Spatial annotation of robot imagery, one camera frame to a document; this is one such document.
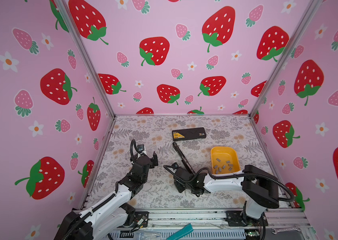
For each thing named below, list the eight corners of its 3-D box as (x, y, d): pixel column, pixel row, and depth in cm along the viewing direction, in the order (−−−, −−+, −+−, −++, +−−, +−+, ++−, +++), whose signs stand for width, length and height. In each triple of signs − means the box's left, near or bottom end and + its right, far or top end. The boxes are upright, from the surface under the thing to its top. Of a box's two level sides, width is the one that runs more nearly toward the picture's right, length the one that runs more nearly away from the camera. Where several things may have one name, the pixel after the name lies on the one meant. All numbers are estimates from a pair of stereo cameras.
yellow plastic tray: (211, 174, 92) (213, 170, 87) (207, 151, 102) (209, 146, 97) (238, 174, 91) (242, 170, 87) (232, 151, 102) (234, 146, 97)
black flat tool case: (173, 141, 107) (173, 139, 105) (172, 131, 113) (171, 129, 111) (206, 138, 109) (206, 135, 107) (203, 128, 115) (203, 126, 113)
